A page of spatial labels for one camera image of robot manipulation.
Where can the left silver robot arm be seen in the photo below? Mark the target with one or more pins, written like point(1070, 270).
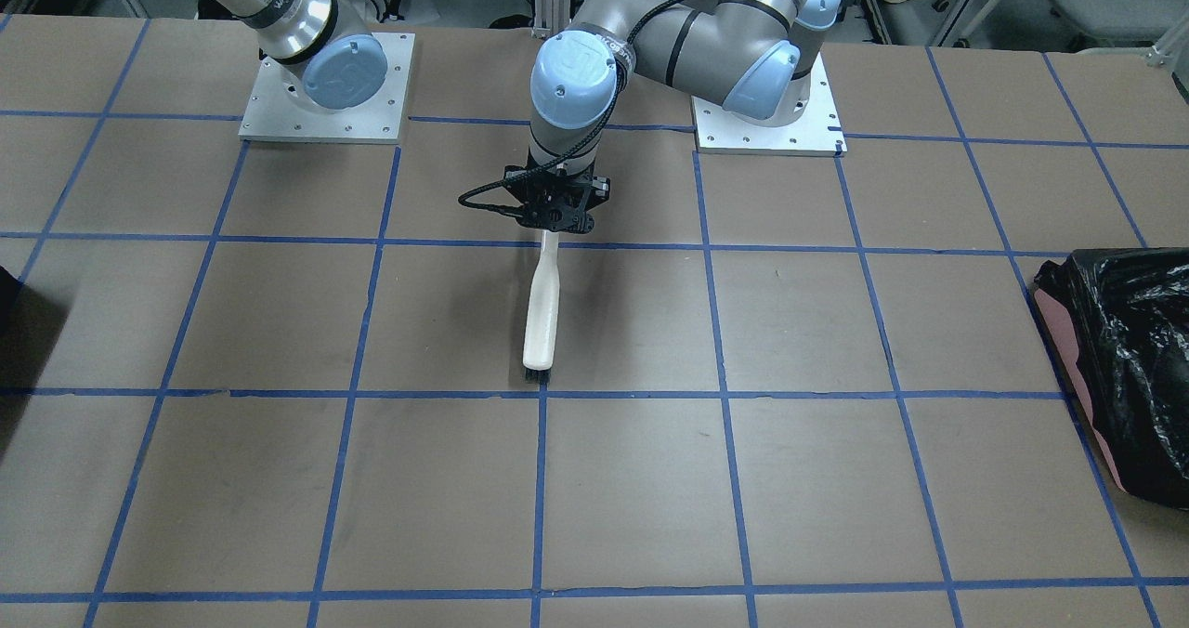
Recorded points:
point(754, 59)

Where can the white hand brush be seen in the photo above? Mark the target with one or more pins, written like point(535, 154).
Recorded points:
point(543, 312)

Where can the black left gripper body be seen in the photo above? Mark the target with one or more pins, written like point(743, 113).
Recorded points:
point(600, 187)

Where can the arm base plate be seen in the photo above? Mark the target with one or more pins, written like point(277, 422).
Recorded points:
point(279, 111)
point(806, 123)

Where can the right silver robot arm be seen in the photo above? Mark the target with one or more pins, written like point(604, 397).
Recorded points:
point(323, 43)

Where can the black lined trash bin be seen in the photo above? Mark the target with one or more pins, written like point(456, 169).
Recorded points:
point(1118, 320)

